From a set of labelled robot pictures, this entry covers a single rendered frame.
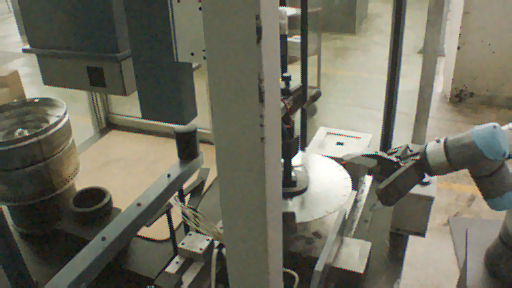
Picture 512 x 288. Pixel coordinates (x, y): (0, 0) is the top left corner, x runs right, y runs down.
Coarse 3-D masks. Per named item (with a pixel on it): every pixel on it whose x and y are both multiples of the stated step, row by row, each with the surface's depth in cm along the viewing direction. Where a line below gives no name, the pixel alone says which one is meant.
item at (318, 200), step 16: (304, 160) 123; (320, 160) 123; (320, 176) 116; (336, 176) 115; (304, 192) 110; (320, 192) 109; (336, 192) 109; (288, 208) 104; (304, 208) 104; (320, 208) 104; (336, 208) 103
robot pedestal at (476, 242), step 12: (468, 228) 123; (468, 240) 119; (480, 240) 119; (492, 240) 118; (468, 252) 115; (480, 252) 114; (468, 264) 111; (480, 264) 110; (468, 276) 107; (480, 276) 107; (492, 276) 106
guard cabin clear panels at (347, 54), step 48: (0, 0) 137; (288, 0) 138; (336, 0) 132; (384, 0) 126; (0, 48) 141; (288, 48) 146; (336, 48) 139; (384, 48) 133; (0, 96) 144; (48, 96) 165; (336, 96) 147; (384, 96) 141
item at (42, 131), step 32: (0, 128) 125; (32, 128) 129; (64, 128) 120; (0, 160) 109; (32, 160) 112; (64, 160) 121; (0, 192) 115; (32, 192) 116; (64, 192) 127; (32, 224) 124
